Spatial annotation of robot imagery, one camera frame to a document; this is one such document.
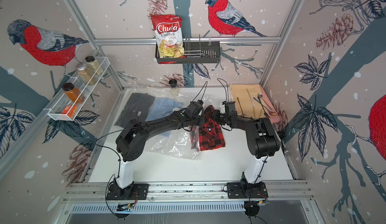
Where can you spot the gold chopstick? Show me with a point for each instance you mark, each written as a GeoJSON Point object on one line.
{"type": "Point", "coordinates": [253, 106]}

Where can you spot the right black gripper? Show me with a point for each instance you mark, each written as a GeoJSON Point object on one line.
{"type": "Point", "coordinates": [215, 114]}

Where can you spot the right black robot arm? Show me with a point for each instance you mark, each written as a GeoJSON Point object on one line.
{"type": "Point", "coordinates": [261, 139]}

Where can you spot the gold spoon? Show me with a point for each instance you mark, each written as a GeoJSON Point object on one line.
{"type": "Point", "coordinates": [242, 113]}

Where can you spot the red black plaid shirt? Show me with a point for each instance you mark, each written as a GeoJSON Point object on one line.
{"type": "Point", "coordinates": [209, 136]}

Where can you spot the clear plastic vacuum bag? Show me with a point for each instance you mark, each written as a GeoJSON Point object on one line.
{"type": "Point", "coordinates": [175, 143]}

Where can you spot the pink tray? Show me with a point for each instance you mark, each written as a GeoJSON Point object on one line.
{"type": "Point", "coordinates": [274, 118]}

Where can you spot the spice jar black lid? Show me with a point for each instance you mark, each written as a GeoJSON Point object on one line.
{"type": "Point", "coordinates": [94, 65]}

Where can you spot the small orange box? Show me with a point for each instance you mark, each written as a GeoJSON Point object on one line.
{"type": "Point", "coordinates": [70, 110]}

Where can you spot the spice jar on table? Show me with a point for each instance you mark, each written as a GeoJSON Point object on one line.
{"type": "Point", "coordinates": [174, 87]}

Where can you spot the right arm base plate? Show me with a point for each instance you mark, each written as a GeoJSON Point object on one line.
{"type": "Point", "coordinates": [236, 190]}

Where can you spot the light blue shirt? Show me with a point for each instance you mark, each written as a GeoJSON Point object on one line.
{"type": "Point", "coordinates": [163, 107]}

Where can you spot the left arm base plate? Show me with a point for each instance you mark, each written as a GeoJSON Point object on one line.
{"type": "Point", "coordinates": [134, 191]}

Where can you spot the clear acrylic wall shelf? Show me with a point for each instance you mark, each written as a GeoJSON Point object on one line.
{"type": "Point", "coordinates": [55, 111]}

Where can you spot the spice jar silver lid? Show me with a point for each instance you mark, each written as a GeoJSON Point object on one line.
{"type": "Point", "coordinates": [86, 74]}

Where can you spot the orange spice jar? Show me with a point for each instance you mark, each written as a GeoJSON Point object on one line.
{"type": "Point", "coordinates": [73, 93]}

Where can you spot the silver spoon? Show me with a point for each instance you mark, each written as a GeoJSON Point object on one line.
{"type": "Point", "coordinates": [265, 102]}

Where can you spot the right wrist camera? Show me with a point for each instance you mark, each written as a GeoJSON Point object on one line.
{"type": "Point", "coordinates": [223, 108]}

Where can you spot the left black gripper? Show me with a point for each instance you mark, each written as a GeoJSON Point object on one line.
{"type": "Point", "coordinates": [202, 121]}

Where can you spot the red cassava chips bag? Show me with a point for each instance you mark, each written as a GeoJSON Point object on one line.
{"type": "Point", "coordinates": [169, 37]}

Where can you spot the dark grey pinstripe shirt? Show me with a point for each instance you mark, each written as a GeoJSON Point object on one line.
{"type": "Point", "coordinates": [137, 107]}

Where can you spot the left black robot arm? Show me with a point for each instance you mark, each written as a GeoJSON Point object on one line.
{"type": "Point", "coordinates": [131, 141]}

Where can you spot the black wire wall basket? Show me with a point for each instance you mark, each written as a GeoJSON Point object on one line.
{"type": "Point", "coordinates": [192, 51]}

